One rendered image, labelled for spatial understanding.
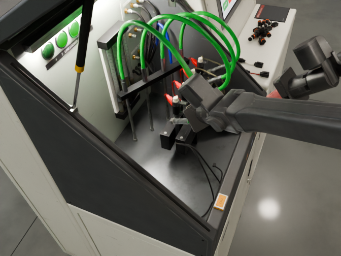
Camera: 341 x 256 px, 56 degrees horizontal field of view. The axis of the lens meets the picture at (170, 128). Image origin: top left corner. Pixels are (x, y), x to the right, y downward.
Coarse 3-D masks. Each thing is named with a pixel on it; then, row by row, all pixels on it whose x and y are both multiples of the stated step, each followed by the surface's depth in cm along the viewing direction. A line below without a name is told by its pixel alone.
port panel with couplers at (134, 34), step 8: (120, 0) 113; (128, 0) 117; (136, 0) 122; (120, 8) 115; (128, 8) 119; (136, 8) 120; (128, 16) 120; (136, 16) 126; (128, 32) 123; (136, 32) 129; (128, 40) 125; (136, 40) 131; (128, 48) 127; (136, 48) 132; (144, 48) 139; (136, 56) 131; (136, 64) 136
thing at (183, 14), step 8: (184, 16) 104; (192, 16) 102; (200, 16) 102; (168, 24) 108; (208, 24) 102; (216, 32) 103; (224, 40) 104; (160, 48) 117; (232, 48) 105; (232, 56) 107; (232, 64) 109; (232, 72) 112; (208, 80) 118; (216, 80) 116
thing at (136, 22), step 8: (128, 24) 90; (136, 24) 87; (144, 24) 84; (120, 32) 95; (152, 32) 83; (120, 40) 99; (160, 40) 82; (120, 48) 102; (168, 48) 81; (120, 56) 105; (176, 56) 81; (120, 64) 108; (184, 64) 81; (120, 72) 110
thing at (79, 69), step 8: (88, 0) 52; (88, 8) 54; (88, 16) 55; (80, 24) 57; (88, 24) 57; (80, 32) 58; (88, 32) 58; (80, 40) 60; (80, 48) 62; (80, 56) 63; (80, 64) 65; (80, 72) 68; (72, 112) 80
